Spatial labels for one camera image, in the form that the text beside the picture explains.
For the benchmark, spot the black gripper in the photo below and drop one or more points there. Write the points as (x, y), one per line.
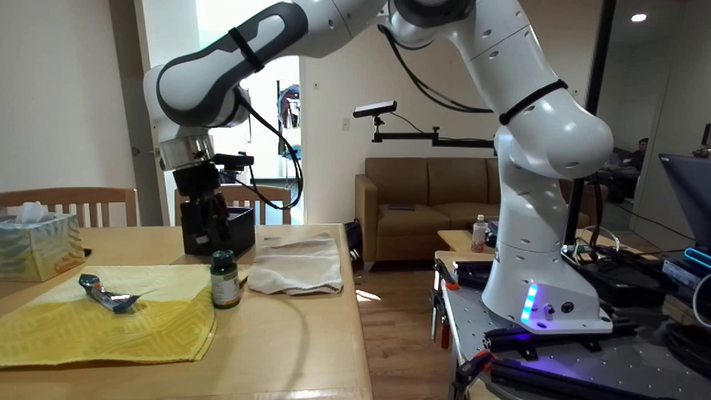
(200, 204)

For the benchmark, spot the small dark green bottle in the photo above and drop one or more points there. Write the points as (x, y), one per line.
(226, 286)

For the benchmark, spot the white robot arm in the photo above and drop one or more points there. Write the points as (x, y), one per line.
(543, 134)

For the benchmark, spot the black open box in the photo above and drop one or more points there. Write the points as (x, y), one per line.
(213, 233)

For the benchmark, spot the patterned tissue box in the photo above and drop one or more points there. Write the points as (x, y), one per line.
(38, 249)

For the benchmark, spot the small white bottle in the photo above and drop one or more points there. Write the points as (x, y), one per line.
(478, 233)

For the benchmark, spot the left wooden chair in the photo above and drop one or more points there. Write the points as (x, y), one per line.
(271, 206)

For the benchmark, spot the wooden chair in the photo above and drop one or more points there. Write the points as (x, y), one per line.
(92, 206)
(271, 206)

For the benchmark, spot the beige folded cloth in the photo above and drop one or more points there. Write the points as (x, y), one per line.
(296, 265)

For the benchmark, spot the right wooden chair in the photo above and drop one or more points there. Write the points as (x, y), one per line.
(92, 206)

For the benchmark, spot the yellow cloth mat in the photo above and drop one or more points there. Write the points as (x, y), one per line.
(170, 324)

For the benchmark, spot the brown leather sofa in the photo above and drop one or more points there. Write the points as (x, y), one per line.
(406, 204)

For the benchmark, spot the black laptop screen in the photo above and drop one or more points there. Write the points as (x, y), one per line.
(692, 185)

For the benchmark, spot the red handled clamp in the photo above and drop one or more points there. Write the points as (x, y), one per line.
(470, 370)

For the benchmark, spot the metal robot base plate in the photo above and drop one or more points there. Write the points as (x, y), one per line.
(553, 367)

